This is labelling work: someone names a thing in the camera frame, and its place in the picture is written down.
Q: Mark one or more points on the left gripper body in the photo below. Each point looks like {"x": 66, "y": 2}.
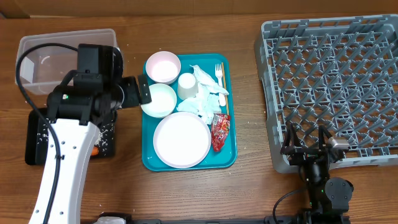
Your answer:
{"x": 131, "y": 95}

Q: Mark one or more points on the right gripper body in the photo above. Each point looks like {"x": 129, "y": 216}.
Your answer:
{"x": 303, "y": 155}

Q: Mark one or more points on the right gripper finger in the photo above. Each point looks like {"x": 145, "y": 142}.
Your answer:
{"x": 291, "y": 141}
{"x": 323, "y": 137}

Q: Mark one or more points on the white bowl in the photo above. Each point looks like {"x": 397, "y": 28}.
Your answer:
{"x": 164, "y": 100}

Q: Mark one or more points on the pink bowl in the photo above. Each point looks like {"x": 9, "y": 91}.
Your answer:
{"x": 163, "y": 67}

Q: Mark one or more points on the white round plate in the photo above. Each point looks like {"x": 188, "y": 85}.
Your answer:
{"x": 182, "y": 140}

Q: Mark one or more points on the orange carrot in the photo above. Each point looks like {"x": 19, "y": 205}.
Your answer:
{"x": 95, "y": 151}

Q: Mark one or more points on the red snack wrapper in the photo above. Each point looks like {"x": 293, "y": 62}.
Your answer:
{"x": 219, "y": 130}

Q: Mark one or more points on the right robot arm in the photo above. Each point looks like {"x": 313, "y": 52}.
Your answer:
{"x": 329, "y": 197}

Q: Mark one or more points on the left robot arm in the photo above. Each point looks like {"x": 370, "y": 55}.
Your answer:
{"x": 76, "y": 109}

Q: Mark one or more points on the grey dishwasher rack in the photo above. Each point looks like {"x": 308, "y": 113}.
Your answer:
{"x": 338, "y": 72}

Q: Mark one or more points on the white paper cup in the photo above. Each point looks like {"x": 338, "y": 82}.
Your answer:
{"x": 187, "y": 86}

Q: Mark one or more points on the spilled rice pile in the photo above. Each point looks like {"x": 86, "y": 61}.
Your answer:
{"x": 105, "y": 140}

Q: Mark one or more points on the crumpled white napkin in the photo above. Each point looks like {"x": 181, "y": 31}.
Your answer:
{"x": 206, "y": 102}

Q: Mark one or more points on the teal plastic serving tray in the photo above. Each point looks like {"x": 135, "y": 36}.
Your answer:
{"x": 228, "y": 154}

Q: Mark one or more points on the white plastic fork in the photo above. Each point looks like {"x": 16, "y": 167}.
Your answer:
{"x": 219, "y": 75}

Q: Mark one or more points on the clear plastic bin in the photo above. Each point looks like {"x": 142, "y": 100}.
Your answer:
{"x": 43, "y": 69}

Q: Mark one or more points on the black plastic tray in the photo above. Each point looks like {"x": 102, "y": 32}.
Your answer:
{"x": 38, "y": 136}

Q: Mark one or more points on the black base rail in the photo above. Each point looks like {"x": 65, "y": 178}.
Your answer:
{"x": 123, "y": 218}

